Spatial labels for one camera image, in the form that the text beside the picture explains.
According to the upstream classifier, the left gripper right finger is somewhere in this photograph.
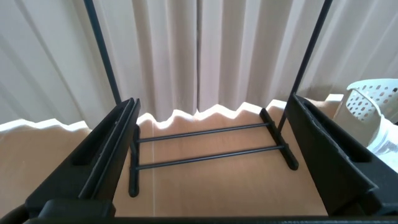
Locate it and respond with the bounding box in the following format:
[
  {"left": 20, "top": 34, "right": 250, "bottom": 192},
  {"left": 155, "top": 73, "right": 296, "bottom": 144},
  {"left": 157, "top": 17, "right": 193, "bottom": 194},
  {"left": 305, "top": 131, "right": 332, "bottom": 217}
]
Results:
[{"left": 285, "top": 94, "right": 398, "bottom": 217}]

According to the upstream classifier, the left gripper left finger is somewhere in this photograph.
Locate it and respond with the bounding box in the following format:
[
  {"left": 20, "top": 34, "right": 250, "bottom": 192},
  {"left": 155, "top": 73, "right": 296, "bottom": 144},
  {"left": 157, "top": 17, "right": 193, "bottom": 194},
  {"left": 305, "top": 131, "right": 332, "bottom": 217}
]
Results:
[{"left": 26, "top": 97, "right": 142, "bottom": 218}]

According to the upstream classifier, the white laundry basket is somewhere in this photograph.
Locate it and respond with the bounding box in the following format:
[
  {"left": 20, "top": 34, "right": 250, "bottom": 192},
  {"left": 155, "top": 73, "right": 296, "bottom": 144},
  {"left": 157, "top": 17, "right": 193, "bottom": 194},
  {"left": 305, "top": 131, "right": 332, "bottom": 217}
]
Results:
[{"left": 334, "top": 78, "right": 398, "bottom": 149}]

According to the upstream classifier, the black clothes rack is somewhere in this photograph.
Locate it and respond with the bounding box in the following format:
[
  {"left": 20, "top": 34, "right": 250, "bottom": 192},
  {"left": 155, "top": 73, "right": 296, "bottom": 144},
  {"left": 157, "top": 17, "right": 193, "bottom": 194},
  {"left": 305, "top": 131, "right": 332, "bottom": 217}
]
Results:
[{"left": 83, "top": 0, "right": 333, "bottom": 198}]

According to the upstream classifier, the white curtain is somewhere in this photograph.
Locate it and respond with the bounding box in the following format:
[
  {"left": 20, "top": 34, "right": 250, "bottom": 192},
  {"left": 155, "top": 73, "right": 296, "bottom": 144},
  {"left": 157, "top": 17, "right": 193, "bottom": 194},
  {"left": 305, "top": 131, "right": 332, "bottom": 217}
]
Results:
[{"left": 0, "top": 0, "right": 398, "bottom": 131}]

